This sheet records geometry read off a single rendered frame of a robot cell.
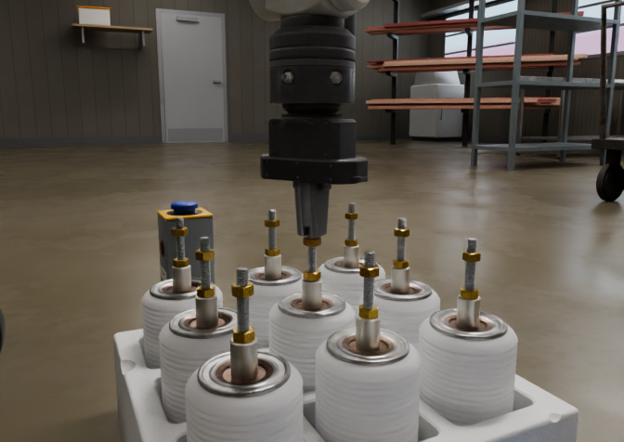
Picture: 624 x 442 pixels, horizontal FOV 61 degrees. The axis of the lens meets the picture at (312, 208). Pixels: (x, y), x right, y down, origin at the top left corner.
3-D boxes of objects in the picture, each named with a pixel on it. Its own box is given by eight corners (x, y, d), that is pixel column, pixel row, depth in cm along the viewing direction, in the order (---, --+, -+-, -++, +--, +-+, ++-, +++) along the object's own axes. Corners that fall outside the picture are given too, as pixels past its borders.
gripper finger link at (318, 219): (307, 238, 56) (307, 180, 55) (322, 232, 59) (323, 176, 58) (319, 240, 55) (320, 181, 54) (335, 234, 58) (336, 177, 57)
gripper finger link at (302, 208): (316, 231, 59) (316, 176, 58) (300, 237, 56) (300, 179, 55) (304, 230, 60) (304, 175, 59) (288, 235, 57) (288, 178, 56)
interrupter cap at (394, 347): (422, 365, 46) (422, 357, 45) (336, 372, 44) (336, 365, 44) (393, 330, 53) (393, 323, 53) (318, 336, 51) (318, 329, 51)
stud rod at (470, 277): (474, 314, 53) (477, 240, 51) (462, 313, 53) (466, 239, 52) (473, 310, 54) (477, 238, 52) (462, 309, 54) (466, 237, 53)
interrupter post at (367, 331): (383, 354, 48) (384, 319, 47) (358, 357, 47) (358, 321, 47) (376, 343, 50) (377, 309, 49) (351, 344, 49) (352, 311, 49)
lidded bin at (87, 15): (110, 29, 822) (110, 12, 818) (111, 25, 788) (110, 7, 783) (78, 27, 804) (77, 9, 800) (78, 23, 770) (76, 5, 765)
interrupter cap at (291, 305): (287, 294, 63) (287, 289, 63) (349, 299, 62) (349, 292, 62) (269, 318, 56) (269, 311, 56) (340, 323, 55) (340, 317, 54)
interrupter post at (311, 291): (304, 304, 60) (303, 276, 60) (324, 305, 60) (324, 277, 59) (299, 311, 58) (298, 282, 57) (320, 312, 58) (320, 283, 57)
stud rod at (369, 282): (373, 334, 48) (375, 253, 46) (362, 334, 48) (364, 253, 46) (372, 330, 49) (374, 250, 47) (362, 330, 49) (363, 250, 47)
